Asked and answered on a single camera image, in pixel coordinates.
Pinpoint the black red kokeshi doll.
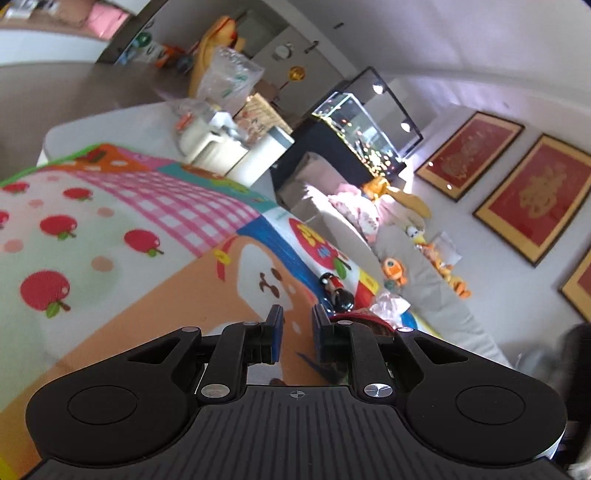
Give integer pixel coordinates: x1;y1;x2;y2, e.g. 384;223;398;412
320;272;355;313

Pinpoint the orange fish plush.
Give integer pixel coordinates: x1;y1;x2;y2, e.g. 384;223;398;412
382;257;408;287

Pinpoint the beige sofa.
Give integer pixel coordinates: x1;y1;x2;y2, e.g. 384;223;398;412
271;153;510;366

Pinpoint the pink floral blanket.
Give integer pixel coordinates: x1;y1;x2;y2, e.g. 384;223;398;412
328;184;380;243

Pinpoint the row of orange plush toys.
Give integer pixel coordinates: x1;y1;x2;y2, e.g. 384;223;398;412
406;225;472;299

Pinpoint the yellow pillow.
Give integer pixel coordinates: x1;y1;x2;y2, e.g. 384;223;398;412
387;188;432;219

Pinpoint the colourful cartoon play mat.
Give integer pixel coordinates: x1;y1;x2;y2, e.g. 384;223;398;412
0;142;440;480

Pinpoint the white thermos bottle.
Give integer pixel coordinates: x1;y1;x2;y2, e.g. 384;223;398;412
225;126;294;188

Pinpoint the white kettle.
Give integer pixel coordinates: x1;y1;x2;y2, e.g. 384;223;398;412
177;112;247;176

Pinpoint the black fish tank cabinet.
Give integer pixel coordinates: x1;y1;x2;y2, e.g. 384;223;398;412
268;115;408;204

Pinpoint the red gold framed calligraphy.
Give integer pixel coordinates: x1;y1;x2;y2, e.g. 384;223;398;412
473;134;590;266

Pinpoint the red gold framed picture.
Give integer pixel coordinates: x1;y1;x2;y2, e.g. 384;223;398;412
415;111;525;202

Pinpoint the glass fish tank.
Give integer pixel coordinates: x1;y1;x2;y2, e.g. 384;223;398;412
311;66;424;178

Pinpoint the clear plastic bag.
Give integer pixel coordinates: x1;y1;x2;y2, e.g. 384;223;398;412
197;46;264;116

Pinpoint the yellow hanging ornament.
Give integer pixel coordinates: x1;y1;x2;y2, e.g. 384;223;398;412
280;65;307;90

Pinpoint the yellow duck plush chair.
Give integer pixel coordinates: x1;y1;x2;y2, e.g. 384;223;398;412
188;16;245;98

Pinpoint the panda wall clock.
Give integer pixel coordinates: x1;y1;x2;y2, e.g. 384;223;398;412
273;42;294;61

